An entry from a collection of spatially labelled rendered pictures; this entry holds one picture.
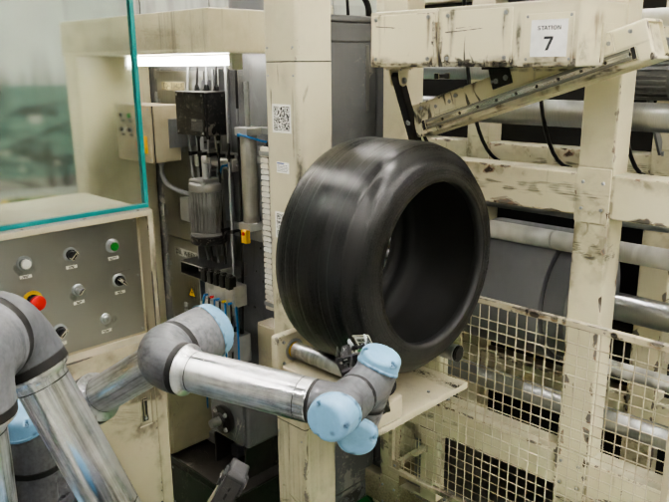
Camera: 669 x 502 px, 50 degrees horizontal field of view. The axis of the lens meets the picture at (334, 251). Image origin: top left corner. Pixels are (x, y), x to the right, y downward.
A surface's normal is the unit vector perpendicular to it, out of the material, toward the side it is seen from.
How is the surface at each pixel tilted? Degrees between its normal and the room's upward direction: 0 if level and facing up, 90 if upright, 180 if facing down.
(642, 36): 90
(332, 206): 57
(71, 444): 83
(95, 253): 90
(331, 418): 90
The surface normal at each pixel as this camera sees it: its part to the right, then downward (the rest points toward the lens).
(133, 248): 0.71, 0.18
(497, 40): -0.70, 0.18
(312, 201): -0.58, -0.40
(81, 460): 0.30, 0.11
